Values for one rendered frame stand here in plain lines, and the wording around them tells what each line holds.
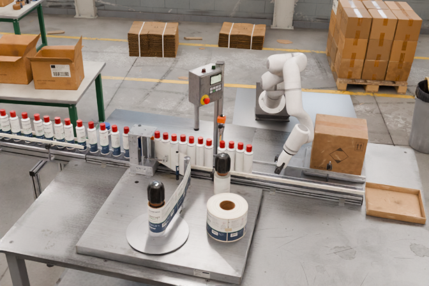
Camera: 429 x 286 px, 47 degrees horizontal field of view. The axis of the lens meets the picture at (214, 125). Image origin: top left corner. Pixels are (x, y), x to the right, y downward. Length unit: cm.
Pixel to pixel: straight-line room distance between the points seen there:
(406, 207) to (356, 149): 41
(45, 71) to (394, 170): 270
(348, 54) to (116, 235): 414
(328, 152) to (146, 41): 424
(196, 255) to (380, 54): 421
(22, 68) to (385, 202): 294
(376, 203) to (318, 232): 43
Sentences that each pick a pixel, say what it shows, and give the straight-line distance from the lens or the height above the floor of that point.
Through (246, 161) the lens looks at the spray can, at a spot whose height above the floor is 100.
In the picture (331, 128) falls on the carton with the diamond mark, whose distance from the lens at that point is 299.
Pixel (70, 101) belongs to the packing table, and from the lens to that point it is 404.
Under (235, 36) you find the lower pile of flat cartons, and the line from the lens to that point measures 713.
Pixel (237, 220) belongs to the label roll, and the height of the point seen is 101.
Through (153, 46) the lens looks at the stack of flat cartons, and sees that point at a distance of 681.
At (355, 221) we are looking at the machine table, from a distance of 279.
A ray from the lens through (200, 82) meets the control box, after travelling 268.
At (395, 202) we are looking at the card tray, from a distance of 299.
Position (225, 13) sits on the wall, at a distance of 820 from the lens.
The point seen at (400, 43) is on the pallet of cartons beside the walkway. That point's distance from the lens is 612.
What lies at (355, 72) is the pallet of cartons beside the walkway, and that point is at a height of 23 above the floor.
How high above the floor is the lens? 257
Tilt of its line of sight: 30 degrees down
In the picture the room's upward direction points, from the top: 2 degrees clockwise
